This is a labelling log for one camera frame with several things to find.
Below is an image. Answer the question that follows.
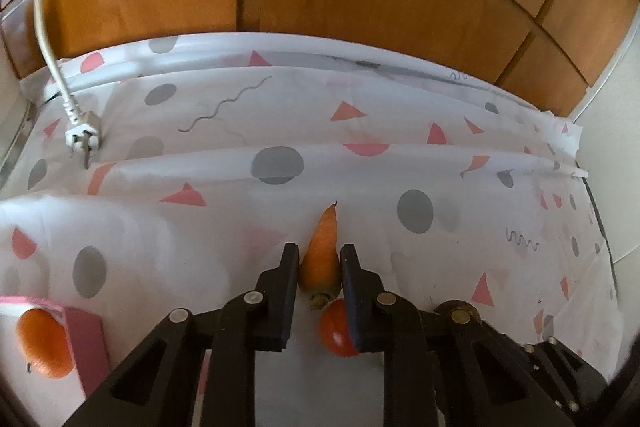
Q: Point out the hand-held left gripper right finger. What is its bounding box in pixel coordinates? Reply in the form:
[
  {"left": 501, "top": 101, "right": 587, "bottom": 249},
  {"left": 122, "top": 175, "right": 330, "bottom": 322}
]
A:
[{"left": 339, "top": 243, "right": 576, "bottom": 427}]

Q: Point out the small orange carrot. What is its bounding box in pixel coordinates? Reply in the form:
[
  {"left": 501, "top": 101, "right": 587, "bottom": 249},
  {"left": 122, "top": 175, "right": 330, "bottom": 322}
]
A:
[{"left": 299, "top": 201, "right": 342, "bottom": 308}]

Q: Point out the white patterned tablecloth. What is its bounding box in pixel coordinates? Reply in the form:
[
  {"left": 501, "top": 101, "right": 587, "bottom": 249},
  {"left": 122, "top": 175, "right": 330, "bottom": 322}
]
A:
[{"left": 0, "top": 33, "right": 621, "bottom": 427}]

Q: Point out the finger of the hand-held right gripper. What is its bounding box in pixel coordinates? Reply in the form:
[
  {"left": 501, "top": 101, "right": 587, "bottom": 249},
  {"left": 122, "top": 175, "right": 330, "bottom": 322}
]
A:
[{"left": 522, "top": 336, "right": 615, "bottom": 427}]

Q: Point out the white power cord with plug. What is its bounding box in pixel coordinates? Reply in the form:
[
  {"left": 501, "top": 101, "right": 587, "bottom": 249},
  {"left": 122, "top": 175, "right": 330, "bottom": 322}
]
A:
[{"left": 31, "top": 0, "right": 103, "bottom": 170}]

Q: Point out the red cherry tomato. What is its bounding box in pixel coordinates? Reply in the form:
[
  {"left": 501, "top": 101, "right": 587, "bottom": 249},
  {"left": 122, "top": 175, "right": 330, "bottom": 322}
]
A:
[{"left": 320, "top": 298, "right": 362, "bottom": 358}]

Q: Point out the dark sugarcane piece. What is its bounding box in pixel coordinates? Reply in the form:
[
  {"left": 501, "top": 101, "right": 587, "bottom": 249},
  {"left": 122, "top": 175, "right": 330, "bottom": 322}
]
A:
[{"left": 434, "top": 301, "right": 482, "bottom": 323}]

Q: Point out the pink shallow tray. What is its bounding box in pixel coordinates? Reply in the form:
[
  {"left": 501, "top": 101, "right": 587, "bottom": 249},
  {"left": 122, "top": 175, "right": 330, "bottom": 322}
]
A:
[{"left": 0, "top": 294, "right": 112, "bottom": 427}]

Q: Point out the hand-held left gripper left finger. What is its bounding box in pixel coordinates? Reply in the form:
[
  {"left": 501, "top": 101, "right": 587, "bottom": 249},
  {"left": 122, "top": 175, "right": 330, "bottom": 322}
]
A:
[{"left": 67, "top": 243, "right": 301, "bottom": 427}]

